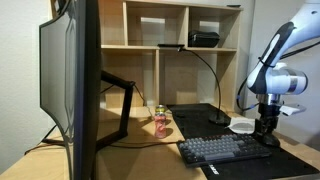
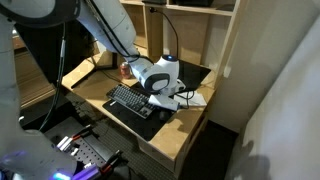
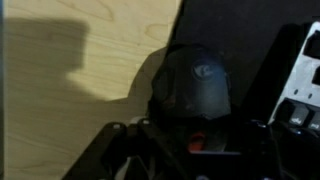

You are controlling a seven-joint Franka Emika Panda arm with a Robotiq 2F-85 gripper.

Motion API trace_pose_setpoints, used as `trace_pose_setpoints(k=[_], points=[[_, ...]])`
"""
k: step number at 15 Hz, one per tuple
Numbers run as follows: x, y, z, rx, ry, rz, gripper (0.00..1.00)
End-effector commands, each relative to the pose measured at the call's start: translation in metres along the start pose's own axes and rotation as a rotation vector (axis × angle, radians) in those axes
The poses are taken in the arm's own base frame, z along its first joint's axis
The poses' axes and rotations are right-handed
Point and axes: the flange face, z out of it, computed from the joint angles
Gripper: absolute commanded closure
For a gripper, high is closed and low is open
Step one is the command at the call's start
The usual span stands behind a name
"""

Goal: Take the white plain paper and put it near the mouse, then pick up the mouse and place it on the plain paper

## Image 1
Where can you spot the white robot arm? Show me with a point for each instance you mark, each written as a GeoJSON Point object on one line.
{"type": "Point", "coordinates": [276, 76]}

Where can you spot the grey mechanical keyboard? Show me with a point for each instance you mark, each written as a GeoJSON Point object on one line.
{"type": "Point", "coordinates": [223, 148]}

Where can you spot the black desk mat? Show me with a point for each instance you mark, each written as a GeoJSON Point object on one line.
{"type": "Point", "coordinates": [193, 123]}

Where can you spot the black curved monitor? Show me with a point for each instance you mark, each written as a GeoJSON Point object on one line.
{"type": "Point", "coordinates": [78, 90]}

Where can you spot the pink soda can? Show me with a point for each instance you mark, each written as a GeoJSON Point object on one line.
{"type": "Point", "coordinates": [160, 126]}

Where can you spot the black gooseneck desk lamp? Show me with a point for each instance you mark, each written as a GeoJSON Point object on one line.
{"type": "Point", "coordinates": [218, 118]}

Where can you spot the black monitor stand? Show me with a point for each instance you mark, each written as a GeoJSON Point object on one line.
{"type": "Point", "coordinates": [125, 110]}

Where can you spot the black box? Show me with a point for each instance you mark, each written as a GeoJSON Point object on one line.
{"type": "Point", "coordinates": [203, 39]}

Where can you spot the wooden shelf unit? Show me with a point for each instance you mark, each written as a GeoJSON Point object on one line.
{"type": "Point", "coordinates": [140, 33]}

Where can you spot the yellow green can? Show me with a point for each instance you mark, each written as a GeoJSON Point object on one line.
{"type": "Point", "coordinates": [160, 109]}

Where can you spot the small flat black item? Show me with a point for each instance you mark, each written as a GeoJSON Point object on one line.
{"type": "Point", "coordinates": [233, 6]}

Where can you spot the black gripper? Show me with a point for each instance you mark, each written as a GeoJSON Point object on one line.
{"type": "Point", "coordinates": [268, 116]}

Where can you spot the white cloth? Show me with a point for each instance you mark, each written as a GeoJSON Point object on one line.
{"type": "Point", "coordinates": [241, 126]}

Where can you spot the black computer mouse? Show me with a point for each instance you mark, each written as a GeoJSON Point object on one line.
{"type": "Point", "coordinates": [271, 140]}

